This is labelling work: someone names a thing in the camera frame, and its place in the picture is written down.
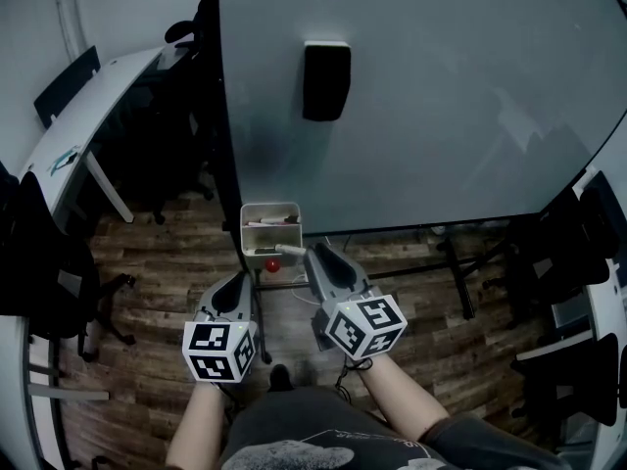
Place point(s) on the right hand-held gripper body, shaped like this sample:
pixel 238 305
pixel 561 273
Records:
pixel 367 321

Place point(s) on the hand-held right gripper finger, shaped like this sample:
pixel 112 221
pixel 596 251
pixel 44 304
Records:
pixel 361 277
pixel 313 274

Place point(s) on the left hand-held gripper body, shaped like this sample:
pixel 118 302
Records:
pixel 208 343

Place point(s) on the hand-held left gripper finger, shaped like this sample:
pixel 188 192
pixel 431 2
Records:
pixel 246 306
pixel 206 299

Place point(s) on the person's left forearm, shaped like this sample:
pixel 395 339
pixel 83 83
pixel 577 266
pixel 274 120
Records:
pixel 196 429

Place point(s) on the person's right forearm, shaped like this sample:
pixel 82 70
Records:
pixel 401 394

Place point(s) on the white marker tray box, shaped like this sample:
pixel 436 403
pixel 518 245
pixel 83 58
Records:
pixel 267 235

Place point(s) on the black whiteboard eraser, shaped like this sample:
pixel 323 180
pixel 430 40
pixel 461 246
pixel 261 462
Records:
pixel 325 81

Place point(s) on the black-framed whiteboard on stand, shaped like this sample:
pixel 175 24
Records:
pixel 441 91

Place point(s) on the red round magnet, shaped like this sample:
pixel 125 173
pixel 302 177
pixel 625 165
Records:
pixel 273 265

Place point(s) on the person's black shoe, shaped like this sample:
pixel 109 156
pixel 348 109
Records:
pixel 281 379

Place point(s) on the person's grey printed shirt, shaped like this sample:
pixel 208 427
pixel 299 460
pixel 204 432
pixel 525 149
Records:
pixel 294 419

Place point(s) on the black office chair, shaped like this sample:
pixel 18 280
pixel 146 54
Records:
pixel 578 243
pixel 588 375
pixel 44 262
pixel 161 140

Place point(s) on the teal item on desk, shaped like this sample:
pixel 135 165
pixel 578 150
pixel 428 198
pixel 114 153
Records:
pixel 63 159

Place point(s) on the white curved desk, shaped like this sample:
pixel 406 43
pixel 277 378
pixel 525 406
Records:
pixel 12 385
pixel 83 115

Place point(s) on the black office chairs right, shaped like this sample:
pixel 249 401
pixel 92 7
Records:
pixel 605 301

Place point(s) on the black desk divider panel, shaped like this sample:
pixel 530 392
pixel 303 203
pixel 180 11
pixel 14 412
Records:
pixel 68 86

